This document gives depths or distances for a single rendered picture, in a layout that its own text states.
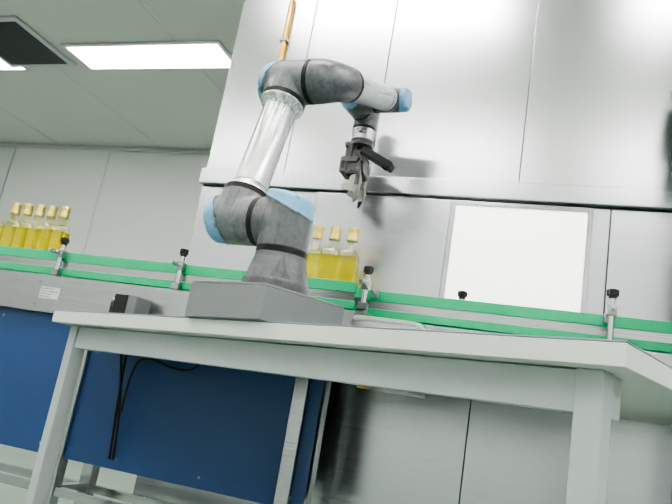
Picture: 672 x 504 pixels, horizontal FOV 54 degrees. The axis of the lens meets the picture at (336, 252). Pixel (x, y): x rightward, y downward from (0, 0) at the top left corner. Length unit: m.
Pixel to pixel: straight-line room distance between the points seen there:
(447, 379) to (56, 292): 1.55
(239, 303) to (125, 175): 5.35
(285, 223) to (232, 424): 0.72
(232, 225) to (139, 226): 4.87
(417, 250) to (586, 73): 0.80
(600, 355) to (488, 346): 0.16
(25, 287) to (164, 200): 3.99
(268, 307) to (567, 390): 0.61
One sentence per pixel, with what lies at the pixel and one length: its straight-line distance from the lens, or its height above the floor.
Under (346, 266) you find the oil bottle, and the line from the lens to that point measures 2.02.
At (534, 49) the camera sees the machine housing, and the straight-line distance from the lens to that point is 2.43.
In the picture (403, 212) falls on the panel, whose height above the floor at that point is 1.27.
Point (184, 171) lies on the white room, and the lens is 6.34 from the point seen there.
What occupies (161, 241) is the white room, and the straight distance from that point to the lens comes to 6.20.
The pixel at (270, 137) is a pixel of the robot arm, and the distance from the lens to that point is 1.65.
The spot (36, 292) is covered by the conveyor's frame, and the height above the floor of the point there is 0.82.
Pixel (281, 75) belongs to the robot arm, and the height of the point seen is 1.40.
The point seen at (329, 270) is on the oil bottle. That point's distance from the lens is 2.04.
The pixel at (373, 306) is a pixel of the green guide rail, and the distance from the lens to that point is 1.96.
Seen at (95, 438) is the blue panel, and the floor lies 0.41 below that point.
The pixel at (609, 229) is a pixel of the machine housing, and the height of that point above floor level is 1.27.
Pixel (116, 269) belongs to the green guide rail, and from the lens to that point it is 2.26.
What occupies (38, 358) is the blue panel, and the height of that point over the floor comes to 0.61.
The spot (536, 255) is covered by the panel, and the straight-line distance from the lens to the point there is 2.10.
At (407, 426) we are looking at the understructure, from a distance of 2.09.
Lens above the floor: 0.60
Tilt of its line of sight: 14 degrees up
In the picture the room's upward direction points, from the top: 10 degrees clockwise
